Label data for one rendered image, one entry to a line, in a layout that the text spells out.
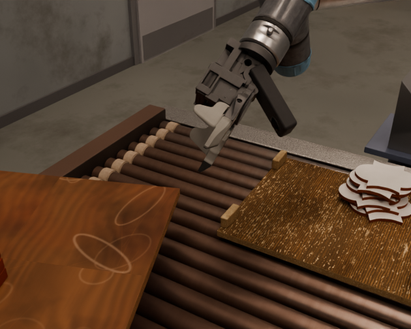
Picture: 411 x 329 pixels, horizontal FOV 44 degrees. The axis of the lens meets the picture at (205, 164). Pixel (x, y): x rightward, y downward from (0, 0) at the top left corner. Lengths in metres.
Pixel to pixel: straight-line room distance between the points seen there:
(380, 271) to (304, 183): 0.31
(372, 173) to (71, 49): 3.15
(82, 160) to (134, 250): 0.49
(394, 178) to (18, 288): 0.80
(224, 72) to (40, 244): 0.42
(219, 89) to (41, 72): 3.16
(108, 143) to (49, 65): 2.59
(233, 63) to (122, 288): 0.39
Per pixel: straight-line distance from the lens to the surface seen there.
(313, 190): 1.22
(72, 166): 1.30
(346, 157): 1.41
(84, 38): 4.14
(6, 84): 3.72
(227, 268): 1.02
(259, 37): 0.83
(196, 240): 1.09
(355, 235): 1.11
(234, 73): 0.83
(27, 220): 0.99
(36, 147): 3.43
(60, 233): 0.94
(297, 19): 0.87
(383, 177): 1.20
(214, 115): 0.75
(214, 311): 0.94
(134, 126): 1.45
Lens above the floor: 1.61
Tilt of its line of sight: 32 degrees down
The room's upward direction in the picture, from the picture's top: straight up
